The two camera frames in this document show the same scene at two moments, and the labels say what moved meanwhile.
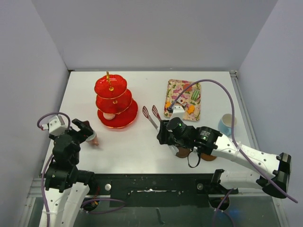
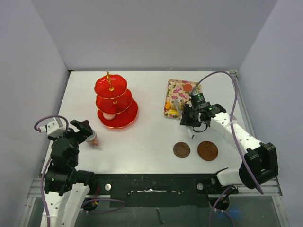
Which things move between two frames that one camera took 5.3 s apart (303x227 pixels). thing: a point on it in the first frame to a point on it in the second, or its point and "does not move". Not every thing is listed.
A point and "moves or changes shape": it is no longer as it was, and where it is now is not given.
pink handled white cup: x=93 y=139 does not move
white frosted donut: x=109 y=116 does not move
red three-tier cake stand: x=116 y=109 does not move
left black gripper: x=84 y=132 does not move
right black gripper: x=164 y=135 to x=186 y=121
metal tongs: x=155 y=111 moves or changes shape
